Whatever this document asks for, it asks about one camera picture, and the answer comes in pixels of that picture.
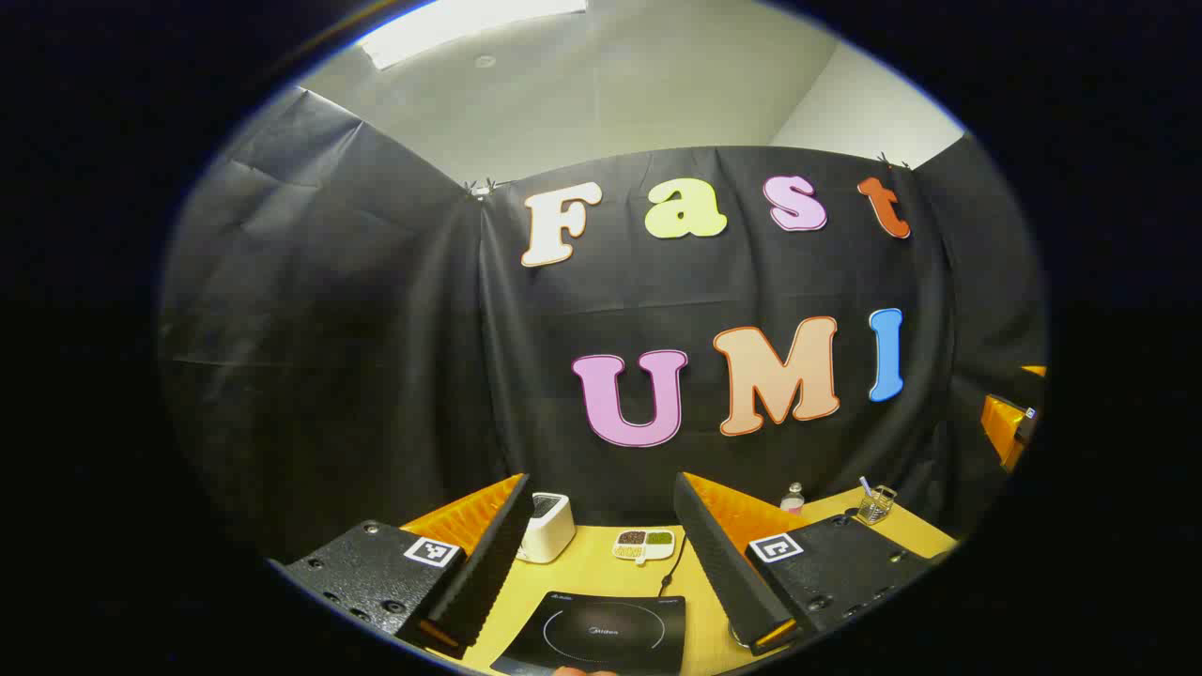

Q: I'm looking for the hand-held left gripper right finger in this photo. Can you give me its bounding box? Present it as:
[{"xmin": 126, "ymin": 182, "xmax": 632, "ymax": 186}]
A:
[{"xmin": 672, "ymin": 470, "xmax": 940, "ymax": 658}]

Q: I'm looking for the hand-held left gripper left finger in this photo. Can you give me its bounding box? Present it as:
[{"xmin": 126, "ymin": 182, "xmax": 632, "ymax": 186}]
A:
[{"xmin": 282, "ymin": 472, "xmax": 536, "ymax": 660}]

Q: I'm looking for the black induction cooktop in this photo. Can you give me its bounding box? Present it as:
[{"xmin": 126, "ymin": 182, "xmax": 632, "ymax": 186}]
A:
[{"xmin": 490, "ymin": 591, "xmax": 686, "ymax": 676}]

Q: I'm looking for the white toaster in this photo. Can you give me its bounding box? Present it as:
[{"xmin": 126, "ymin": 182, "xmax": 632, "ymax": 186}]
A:
[{"xmin": 515, "ymin": 492, "xmax": 577, "ymax": 564}]

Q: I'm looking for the white divided bean dish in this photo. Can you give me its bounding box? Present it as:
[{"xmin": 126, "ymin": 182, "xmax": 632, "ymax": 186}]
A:
[{"xmin": 612, "ymin": 529, "xmax": 675, "ymax": 566}]

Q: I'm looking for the black backdrop cloth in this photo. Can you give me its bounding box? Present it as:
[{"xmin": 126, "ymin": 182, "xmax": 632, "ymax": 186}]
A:
[{"xmin": 158, "ymin": 86, "xmax": 1048, "ymax": 564}]

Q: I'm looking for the black power cable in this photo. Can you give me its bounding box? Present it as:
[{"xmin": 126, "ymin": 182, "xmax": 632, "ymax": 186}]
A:
[{"xmin": 660, "ymin": 533, "xmax": 688, "ymax": 598}]

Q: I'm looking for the metal wire holder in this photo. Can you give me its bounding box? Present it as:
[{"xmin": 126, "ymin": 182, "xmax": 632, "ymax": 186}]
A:
[{"xmin": 856, "ymin": 484, "xmax": 898, "ymax": 525}]

